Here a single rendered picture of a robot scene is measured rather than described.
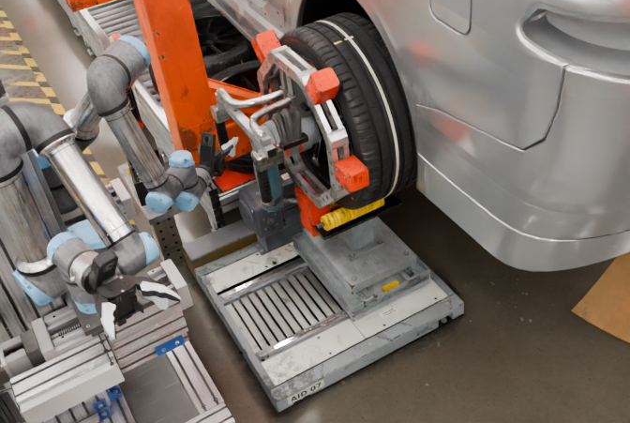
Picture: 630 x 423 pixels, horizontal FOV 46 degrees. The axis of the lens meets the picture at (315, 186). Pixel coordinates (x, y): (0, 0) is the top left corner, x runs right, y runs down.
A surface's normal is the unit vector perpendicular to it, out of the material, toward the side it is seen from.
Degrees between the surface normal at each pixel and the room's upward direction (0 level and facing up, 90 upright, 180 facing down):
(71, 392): 90
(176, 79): 90
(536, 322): 0
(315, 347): 0
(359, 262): 0
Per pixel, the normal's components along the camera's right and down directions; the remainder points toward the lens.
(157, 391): -0.11, -0.77
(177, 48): 0.48, 0.50
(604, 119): -0.19, 0.62
